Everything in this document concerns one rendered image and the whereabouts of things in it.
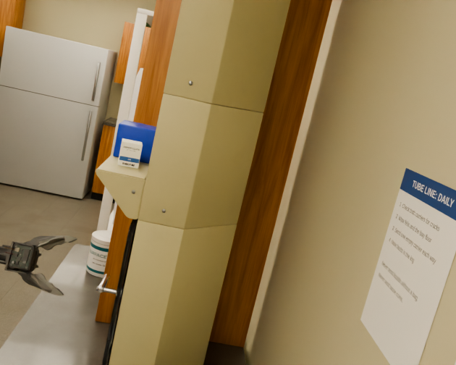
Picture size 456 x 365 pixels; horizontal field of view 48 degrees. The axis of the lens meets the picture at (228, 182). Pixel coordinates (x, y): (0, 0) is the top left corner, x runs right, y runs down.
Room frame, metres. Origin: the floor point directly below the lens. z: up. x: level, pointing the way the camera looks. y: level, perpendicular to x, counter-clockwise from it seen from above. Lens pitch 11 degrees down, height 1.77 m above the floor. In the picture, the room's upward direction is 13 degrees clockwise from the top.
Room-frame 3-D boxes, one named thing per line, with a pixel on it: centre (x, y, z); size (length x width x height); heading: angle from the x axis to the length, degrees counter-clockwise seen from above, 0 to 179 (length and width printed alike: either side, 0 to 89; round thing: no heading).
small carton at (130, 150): (1.26, 0.26, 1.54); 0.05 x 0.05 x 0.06; 14
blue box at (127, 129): (1.38, 0.27, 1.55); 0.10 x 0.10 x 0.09; 6
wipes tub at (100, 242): (1.90, 0.40, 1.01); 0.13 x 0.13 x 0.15
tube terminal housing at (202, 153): (1.32, 0.08, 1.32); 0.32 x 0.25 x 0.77; 6
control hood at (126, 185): (1.30, 0.26, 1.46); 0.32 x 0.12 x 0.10; 6
